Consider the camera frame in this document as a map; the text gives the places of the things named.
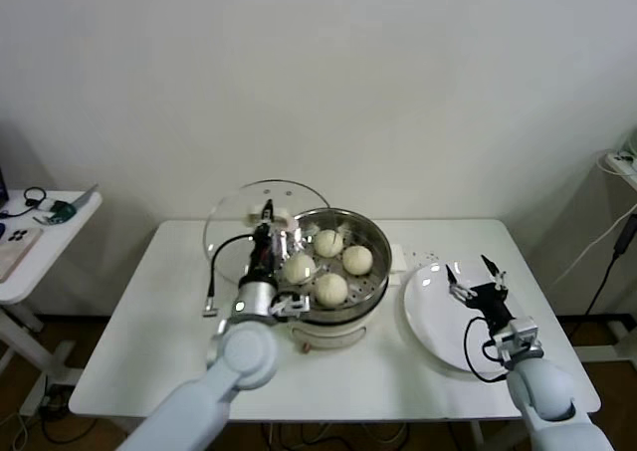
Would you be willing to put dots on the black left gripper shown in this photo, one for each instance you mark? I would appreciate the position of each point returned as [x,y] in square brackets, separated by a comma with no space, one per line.
[262,259]

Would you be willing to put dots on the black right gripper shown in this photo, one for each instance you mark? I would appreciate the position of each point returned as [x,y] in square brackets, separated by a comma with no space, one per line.
[490,301]

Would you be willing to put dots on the white steamed baozi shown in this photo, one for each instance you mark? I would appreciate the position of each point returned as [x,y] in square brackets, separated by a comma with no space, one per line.
[358,260]
[332,290]
[328,243]
[298,269]

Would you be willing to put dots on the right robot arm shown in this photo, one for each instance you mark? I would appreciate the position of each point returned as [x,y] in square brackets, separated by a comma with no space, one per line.
[542,391]

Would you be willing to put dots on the stainless steel steamer basket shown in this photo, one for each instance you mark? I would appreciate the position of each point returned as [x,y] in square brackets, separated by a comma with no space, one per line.
[379,267]

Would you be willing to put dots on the white round plate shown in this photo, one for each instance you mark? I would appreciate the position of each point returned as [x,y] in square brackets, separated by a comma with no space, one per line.
[433,321]

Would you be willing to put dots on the white electric cooking pot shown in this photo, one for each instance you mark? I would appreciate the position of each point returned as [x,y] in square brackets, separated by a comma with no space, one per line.
[338,334]

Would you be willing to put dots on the white table leg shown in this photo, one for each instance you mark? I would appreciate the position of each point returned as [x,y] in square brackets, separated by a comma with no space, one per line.
[475,436]

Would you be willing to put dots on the grey flat panel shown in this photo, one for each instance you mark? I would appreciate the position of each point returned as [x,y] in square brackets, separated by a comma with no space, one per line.
[84,197]

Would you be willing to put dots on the white power strip with plugs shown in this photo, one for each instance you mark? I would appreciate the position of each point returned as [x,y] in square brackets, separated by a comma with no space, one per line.
[619,163]

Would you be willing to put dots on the green small device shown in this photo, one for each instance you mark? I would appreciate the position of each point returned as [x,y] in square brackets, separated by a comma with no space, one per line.
[64,209]

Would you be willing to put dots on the white side table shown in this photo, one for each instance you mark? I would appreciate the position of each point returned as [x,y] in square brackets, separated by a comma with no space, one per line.
[60,232]

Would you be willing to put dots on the silver clip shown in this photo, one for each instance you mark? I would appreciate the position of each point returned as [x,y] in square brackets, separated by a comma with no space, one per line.
[44,219]

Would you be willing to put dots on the white phone with lenses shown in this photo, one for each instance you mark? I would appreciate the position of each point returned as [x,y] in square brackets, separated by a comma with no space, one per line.
[20,235]

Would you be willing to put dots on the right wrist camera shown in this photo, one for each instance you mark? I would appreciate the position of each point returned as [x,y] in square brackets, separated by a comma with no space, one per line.
[520,341]

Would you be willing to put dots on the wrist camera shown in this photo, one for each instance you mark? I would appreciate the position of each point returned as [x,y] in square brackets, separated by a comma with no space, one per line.
[291,304]
[520,341]

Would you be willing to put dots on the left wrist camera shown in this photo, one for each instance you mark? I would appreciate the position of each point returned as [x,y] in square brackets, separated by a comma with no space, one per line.
[291,304]

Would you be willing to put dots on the white desk frame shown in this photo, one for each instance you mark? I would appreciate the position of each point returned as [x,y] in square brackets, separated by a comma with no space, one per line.
[619,330]

